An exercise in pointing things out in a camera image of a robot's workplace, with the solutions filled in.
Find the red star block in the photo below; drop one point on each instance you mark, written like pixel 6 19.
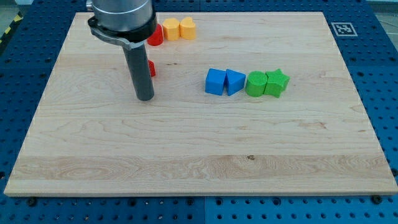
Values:
pixel 152 68

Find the yellow hexagon block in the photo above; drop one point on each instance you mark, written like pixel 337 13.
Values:
pixel 171 27

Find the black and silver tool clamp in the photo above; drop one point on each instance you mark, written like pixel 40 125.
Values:
pixel 127 39

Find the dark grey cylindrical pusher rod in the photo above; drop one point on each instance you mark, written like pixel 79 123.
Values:
pixel 138 66

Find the blue cube block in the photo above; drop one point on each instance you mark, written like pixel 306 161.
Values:
pixel 214 82

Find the yellow heart block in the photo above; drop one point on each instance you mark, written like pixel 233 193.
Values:
pixel 188 28

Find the wooden board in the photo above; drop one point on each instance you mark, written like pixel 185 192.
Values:
pixel 91 136

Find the white fiducial marker tag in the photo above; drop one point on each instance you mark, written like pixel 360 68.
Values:
pixel 344 29

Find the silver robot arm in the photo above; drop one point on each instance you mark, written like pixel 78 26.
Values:
pixel 128 24

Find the red circle block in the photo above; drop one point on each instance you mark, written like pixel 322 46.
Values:
pixel 157 38

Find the blue triangle block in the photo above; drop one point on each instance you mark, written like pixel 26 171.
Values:
pixel 234 81

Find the green cylinder block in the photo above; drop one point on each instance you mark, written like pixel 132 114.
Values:
pixel 256 83

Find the green star block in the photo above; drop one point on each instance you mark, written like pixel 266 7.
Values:
pixel 277 82

